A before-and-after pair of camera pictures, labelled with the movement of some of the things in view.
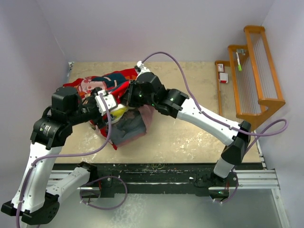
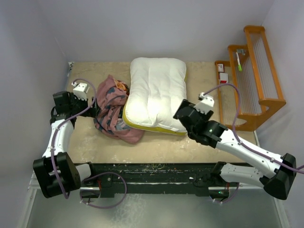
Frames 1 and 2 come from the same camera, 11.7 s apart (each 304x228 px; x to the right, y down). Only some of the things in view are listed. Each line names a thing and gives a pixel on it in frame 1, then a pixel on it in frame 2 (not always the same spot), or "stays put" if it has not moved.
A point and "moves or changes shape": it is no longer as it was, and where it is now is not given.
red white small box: (220, 67) stays put
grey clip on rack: (241, 51) stays put
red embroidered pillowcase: (118, 82) moves or changes shape
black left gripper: (99, 120) to (92, 111)
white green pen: (239, 66) stays put
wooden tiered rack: (247, 84) stays put
